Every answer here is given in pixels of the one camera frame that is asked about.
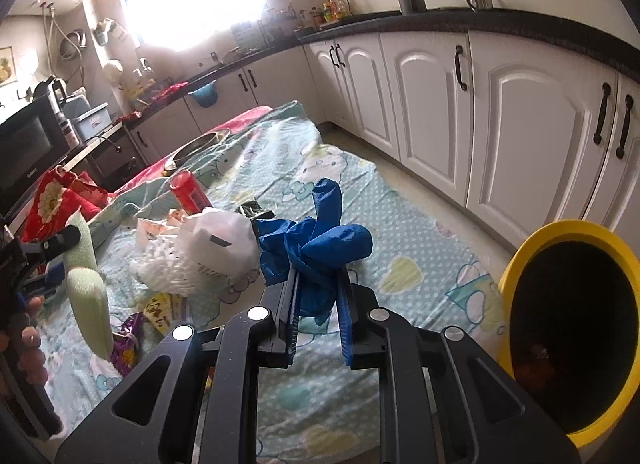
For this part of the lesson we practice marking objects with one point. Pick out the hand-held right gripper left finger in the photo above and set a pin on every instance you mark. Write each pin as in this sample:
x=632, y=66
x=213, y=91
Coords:
x=288, y=326

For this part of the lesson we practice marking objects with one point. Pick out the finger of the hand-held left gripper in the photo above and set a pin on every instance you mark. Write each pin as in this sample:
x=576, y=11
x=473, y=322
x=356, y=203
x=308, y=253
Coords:
x=55, y=243
x=50, y=280

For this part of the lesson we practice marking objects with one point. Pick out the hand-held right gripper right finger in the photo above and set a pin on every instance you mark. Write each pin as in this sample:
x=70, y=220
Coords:
x=348, y=329

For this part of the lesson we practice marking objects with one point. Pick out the light green foam net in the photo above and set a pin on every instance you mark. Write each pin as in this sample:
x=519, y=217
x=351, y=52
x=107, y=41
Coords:
x=90, y=304

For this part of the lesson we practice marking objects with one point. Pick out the blue rubber glove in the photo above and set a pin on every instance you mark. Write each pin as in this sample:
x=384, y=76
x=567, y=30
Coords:
x=320, y=239

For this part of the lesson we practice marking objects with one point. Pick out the purple foil snack wrapper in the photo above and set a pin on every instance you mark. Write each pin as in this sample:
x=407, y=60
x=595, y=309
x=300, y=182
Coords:
x=125, y=349

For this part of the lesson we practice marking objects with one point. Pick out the person's left hand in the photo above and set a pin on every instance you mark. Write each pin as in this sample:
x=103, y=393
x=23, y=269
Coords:
x=30, y=334

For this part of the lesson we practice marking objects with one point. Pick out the red floral cushion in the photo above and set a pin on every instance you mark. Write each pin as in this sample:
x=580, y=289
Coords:
x=55, y=199

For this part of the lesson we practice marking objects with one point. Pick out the black microwave oven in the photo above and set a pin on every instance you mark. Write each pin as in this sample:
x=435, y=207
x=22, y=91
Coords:
x=25, y=148

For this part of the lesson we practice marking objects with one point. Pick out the pink and white paper wrapper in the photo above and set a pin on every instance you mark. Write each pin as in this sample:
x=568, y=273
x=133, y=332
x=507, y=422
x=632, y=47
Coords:
x=157, y=229

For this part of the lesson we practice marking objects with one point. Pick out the white plastic bag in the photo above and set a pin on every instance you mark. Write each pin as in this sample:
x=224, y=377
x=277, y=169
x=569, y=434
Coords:
x=220, y=241

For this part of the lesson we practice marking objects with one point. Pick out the yellow snack wrapper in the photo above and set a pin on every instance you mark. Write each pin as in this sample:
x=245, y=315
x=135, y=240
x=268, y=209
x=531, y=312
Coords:
x=162, y=314

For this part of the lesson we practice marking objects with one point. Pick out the white foam fruit net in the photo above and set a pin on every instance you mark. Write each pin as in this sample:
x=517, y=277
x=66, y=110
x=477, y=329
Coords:
x=170, y=269

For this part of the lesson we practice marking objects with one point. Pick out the dark green foil wrapper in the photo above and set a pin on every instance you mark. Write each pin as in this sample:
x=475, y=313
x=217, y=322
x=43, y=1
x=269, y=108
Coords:
x=252, y=209

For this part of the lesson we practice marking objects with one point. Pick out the clear plastic storage box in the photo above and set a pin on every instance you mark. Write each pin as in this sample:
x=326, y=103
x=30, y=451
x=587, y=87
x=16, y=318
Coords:
x=92, y=121

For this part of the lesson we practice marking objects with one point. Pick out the printed cartoon blanket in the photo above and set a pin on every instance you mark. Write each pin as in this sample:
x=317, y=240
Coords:
x=400, y=204

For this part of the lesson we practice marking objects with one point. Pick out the red drink can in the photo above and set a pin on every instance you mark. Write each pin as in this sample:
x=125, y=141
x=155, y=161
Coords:
x=189, y=191

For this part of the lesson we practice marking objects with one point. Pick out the black electric kettle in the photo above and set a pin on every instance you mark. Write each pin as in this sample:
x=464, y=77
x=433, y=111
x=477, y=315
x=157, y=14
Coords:
x=50, y=88

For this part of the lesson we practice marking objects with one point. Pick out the round metal basin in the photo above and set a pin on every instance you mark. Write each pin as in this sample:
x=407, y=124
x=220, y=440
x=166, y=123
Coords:
x=200, y=146

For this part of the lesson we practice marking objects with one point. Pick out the red cloth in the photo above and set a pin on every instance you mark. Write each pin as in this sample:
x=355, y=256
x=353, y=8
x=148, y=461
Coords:
x=170, y=92

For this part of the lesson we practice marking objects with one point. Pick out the pink bed sheet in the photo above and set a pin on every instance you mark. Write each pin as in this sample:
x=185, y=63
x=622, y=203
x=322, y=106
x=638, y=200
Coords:
x=235, y=123

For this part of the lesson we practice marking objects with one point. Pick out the blue plastic basin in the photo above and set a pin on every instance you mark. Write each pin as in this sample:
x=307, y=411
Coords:
x=205, y=96

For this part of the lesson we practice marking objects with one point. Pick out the white kitchen cabinets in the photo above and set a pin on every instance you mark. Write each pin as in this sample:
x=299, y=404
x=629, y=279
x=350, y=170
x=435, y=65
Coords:
x=525, y=133

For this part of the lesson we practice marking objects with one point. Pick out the group of condiment bottles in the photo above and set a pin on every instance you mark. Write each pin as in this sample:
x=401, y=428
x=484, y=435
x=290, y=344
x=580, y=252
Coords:
x=327, y=11

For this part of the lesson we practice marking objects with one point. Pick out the black kitchen countertop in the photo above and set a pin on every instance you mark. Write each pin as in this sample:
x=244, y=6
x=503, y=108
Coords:
x=500, y=21

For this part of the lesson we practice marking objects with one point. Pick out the framed wall picture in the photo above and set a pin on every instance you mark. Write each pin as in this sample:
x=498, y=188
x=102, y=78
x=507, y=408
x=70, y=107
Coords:
x=5, y=63

